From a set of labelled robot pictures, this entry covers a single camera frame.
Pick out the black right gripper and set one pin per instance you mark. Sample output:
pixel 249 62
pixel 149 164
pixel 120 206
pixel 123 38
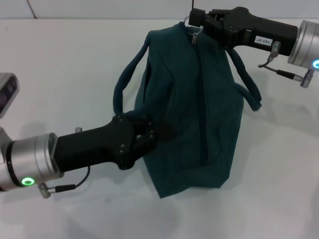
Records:
pixel 254 30

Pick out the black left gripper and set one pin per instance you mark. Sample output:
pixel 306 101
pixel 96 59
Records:
pixel 99 147

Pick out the dark teal insulated lunch bag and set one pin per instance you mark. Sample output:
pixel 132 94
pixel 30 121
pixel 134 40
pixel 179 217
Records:
pixel 194 112

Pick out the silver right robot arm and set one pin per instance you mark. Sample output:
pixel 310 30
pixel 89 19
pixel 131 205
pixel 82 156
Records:
pixel 305 44

